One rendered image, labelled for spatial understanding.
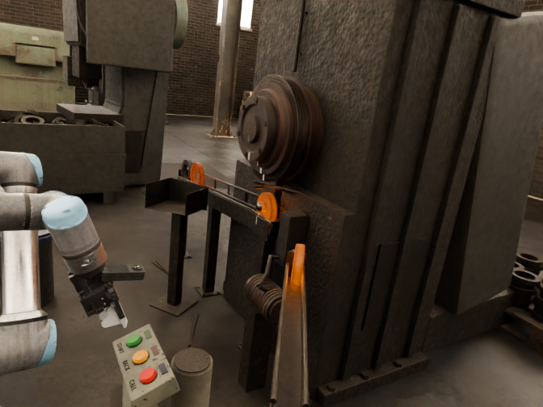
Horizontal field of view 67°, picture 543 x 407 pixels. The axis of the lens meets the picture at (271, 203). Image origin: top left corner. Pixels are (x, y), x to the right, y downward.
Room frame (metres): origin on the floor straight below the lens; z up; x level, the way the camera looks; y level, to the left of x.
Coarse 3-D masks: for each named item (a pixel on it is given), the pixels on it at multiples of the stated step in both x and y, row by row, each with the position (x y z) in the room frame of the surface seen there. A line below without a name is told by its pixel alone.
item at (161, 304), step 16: (160, 192) 2.21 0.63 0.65; (176, 192) 2.26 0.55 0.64; (192, 192) 2.05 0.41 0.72; (160, 208) 2.09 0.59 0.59; (176, 208) 2.10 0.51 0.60; (192, 208) 2.06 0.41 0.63; (176, 224) 2.10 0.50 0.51; (176, 240) 2.10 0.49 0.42; (176, 256) 2.10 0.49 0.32; (176, 272) 2.09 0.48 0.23; (176, 288) 2.10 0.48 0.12; (160, 304) 2.09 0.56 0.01; (176, 304) 2.10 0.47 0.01; (192, 304) 2.13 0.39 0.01
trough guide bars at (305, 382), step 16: (304, 272) 1.35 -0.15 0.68; (304, 288) 1.20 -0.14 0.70; (304, 304) 1.08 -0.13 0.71; (304, 320) 0.98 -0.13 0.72; (304, 336) 0.89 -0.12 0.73; (304, 352) 0.82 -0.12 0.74; (304, 368) 0.75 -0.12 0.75; (272, 384) 0.69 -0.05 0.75; (304, 384) 0.70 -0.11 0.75; (272, 400) 0.64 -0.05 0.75; (304, 400) 0.65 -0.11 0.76
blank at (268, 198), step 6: (264, 192) 1.88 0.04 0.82; (258, 198) 1.92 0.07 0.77; (264, 198) 1.86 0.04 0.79; (270, 198) 1.83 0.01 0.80; (270, 204) 1.81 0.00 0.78; (276, 204) 1.82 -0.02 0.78; (270, 210) 1.81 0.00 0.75; (276, 210) 1.81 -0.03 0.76; (264, 216) 1.85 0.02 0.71; (270, 216) 1.80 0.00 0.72
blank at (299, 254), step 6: (300, 246) 1.35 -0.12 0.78; (294, 252) 1.42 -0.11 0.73; (300, 252) 1.32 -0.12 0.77; (294, 258) 1.31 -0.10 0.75; (300, 258) 1.30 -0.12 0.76; (294, 264) 1.29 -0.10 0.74; (300, 264) 1.29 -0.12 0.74; (294, 270) 1.28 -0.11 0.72; (300, 270) 1.28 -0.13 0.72; (294, 276) 1.28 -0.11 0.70; (300, 276) 1.28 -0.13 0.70; (294, 282) 1.29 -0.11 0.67; (300, 282) 1.29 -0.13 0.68
